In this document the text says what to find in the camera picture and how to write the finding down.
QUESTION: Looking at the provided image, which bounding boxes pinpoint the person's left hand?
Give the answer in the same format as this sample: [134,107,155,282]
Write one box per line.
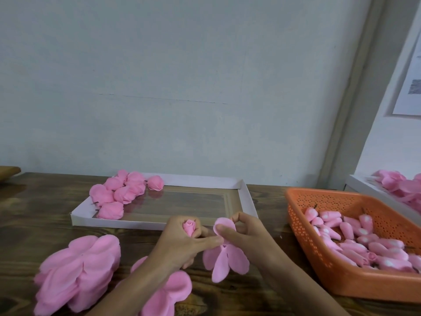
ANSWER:
[150,215,225,275]

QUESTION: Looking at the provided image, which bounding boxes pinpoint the person's right hand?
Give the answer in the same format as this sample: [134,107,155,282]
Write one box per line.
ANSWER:
[216,212,287,270]

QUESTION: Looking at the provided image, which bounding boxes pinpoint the white shallow tray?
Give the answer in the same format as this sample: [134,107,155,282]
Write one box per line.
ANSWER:
[70,173,259,231]

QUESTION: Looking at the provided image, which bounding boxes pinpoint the stack of pink petals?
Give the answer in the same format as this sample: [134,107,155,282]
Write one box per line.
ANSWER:
[33,234,122,316]
[130,255,193,316]

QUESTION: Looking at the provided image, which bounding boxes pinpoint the pink petal flower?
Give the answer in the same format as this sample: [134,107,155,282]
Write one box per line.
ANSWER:
[125,172,147,197]

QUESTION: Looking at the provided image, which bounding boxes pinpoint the group of finished pink roses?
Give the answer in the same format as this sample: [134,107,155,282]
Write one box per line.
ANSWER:
[89,169,165,220]

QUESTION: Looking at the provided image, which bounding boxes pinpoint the pink rose buds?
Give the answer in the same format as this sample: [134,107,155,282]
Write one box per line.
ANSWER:
[303,206,421,273]

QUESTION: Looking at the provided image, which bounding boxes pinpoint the pile of pink petals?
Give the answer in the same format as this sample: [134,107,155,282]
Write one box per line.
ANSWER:
[371,170,421,213]

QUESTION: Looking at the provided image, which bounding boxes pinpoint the person's left forearm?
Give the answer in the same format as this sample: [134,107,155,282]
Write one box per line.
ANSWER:
[89,260,178,316]

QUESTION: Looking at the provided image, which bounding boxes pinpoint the person's right forearm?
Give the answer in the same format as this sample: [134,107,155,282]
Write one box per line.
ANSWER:
[260,252,350,316]

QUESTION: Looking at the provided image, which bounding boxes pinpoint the orange plastic basket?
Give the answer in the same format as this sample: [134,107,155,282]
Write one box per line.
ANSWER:
[285,187,421,304]

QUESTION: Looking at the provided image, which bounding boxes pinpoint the white paper notice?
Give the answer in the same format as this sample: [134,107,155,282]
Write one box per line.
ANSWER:
[392,36,421,116]

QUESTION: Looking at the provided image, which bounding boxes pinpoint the grey door frame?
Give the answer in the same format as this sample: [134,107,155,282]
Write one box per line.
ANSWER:
[318,0,421,190]

